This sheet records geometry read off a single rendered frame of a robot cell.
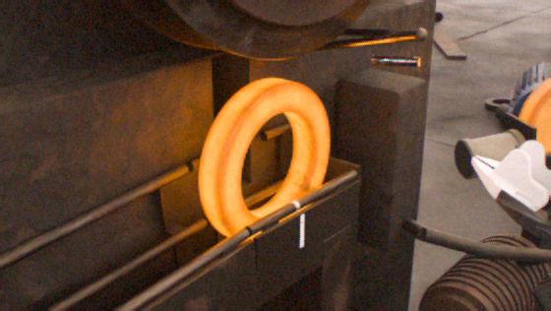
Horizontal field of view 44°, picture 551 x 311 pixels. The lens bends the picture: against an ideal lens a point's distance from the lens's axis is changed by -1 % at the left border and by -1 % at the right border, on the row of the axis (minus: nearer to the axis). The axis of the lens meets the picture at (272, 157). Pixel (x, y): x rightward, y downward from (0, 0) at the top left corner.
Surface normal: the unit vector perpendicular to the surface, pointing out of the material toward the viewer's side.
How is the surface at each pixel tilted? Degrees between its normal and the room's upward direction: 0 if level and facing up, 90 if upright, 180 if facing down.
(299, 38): 90
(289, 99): 90
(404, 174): 90
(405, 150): 90
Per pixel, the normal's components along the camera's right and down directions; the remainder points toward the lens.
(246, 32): 0.76, 0.25
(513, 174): -0.70, 0.25
